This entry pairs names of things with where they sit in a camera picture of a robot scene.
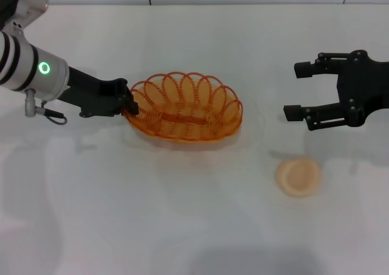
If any grey left wrist connector cable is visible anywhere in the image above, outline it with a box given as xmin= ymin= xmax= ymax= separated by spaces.
xmin=24 ymin=88 xmax=68 ymax=125

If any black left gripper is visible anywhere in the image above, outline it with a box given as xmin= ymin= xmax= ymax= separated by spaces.
xmin=57 ymin=66 xmax=140 ymax=118

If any orange woven plastic basket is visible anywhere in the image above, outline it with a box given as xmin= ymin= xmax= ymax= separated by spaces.
xmin=123 ymin=71 xmax=244 ymax=144

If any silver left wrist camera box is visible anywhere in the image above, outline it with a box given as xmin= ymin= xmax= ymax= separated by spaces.
xmin=0 ymin=0 xmax=49 ymax=37

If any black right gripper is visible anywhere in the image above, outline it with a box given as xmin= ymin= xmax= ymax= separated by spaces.
xmin=283 ymin=49 xmax=389 ymax=132

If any round beige bread bun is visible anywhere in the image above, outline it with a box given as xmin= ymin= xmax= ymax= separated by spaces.
xmin=275 ymin=158 xmax=322 ymax=198

